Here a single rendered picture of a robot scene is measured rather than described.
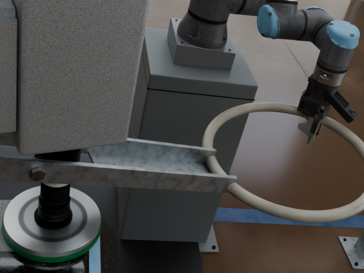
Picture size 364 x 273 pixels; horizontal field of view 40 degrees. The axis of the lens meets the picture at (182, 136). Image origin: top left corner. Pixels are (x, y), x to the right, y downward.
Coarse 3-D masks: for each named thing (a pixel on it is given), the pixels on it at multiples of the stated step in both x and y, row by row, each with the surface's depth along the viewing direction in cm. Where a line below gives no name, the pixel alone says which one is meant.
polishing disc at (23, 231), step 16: (32, 192) 116; (80, 192) 119; (16, 208) 111; (32, 208) 112; (80, 208) 115; (96, 208) 116; (16, 224) 108; (32, 224) 108; (80, 224) 111; (96, 224) 112; (16, 240) 104; (32, 240) 105; (48, 240) 106; (64, 240) 107; (80, 240) 107; (48, 256) 104
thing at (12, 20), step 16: (0, 0) 71; (0, 16) 70; (16, 16) 71; (0, 32) 70; (16, 32) 71; (0, 48) 72; (16, 48) 73; (0, 64) 73; (16, 64) 74; (0, 80) 75; (16, 80) 76; (0, 96) 76; (0, 112) 78; (0, 128) 80
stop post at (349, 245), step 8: (344, 240) 246; (352, 240) 247; (360, 240) 239; (344, 248) 242; (352, 248) 243; (360, 248) 239; (352, 256) 238; (360, 256) 238; (352, 264) 234; (360, 264) 235
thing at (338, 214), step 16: (224, 112) 147; (240, 112) 150; (288, 112) 154; (208, 128) 140; (336, 128) 148; (208, 144) 134; (352, 144) 144; (208, 160) 129; (240, 192) 121; (256, 208) 119; (272, 208) 118; (288, 208) 118; (336, 208) 120; (352, 208) 121
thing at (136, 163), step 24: (0, 144) 100; (120, 144) 114; (144, 144) 117; (168, 144) 121; (0, 168) 90; (24, 168) 92; (48, 168) 94; (72, 168) 97; (96, 168) 100; (120, 168) 103; (144, 168) 107; (168, 168) 120; (192, 168) 126
